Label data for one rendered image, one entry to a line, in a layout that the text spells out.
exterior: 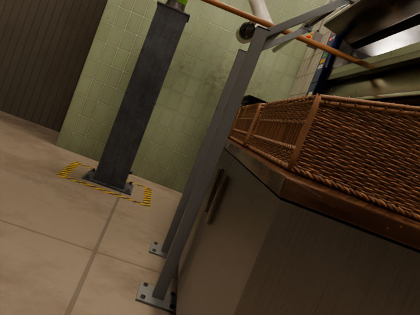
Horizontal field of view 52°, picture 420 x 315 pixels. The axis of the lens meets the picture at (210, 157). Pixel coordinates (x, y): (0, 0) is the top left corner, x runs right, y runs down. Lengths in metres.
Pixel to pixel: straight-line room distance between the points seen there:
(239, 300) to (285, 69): 3.05
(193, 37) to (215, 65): 0.28
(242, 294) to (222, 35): 3.03
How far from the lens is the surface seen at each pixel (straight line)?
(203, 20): 3.56
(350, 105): 0.84
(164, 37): 2.82
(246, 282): 0.64
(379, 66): 2.06
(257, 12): 2.73
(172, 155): 3.49
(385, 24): 2.32
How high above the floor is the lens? 0.61
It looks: 4 degrees down
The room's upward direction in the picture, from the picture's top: 21 degrees clockwise
